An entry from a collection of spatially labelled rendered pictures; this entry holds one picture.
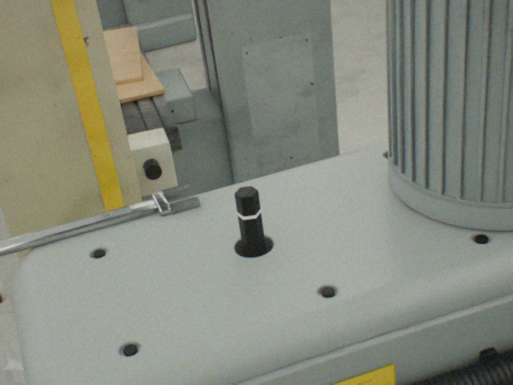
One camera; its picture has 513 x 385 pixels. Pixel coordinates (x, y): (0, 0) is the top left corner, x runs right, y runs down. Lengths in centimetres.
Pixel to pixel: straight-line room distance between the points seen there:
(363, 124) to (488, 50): 431
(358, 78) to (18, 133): 338
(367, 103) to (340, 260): 452
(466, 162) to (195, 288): 26
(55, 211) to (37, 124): 30
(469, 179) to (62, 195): 204
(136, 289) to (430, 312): 25
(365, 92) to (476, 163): 466
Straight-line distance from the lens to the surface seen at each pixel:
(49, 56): 248
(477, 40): 69
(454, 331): 74
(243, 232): 75
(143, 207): 84
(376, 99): 528
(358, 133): 490
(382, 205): 80
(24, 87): 251
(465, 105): 71
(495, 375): 76
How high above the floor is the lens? 233
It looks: 32 degrees down
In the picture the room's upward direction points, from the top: 8 degrees counter-clockwise
